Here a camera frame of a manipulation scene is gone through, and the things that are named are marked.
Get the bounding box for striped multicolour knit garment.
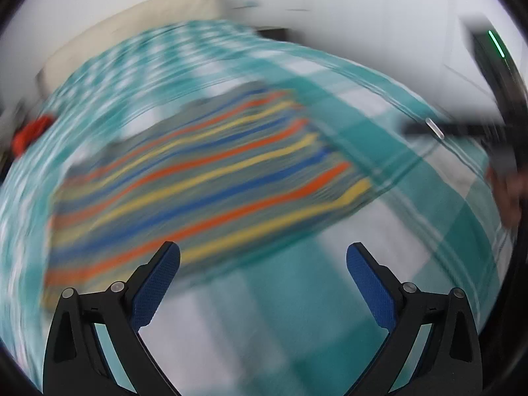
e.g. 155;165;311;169
41;82;372;309

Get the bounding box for right hand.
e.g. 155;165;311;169
486;166;527;229

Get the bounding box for white wardrobe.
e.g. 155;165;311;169
286;0;508;117

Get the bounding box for teal white plaid bedspread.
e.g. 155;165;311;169
1;20;513;395

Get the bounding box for orange red cloth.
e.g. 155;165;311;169
11;115;54;158

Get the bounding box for dark wooden nightstand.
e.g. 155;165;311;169
257;27;290;42

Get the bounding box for cream padded headboard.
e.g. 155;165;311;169
36;0;227;99

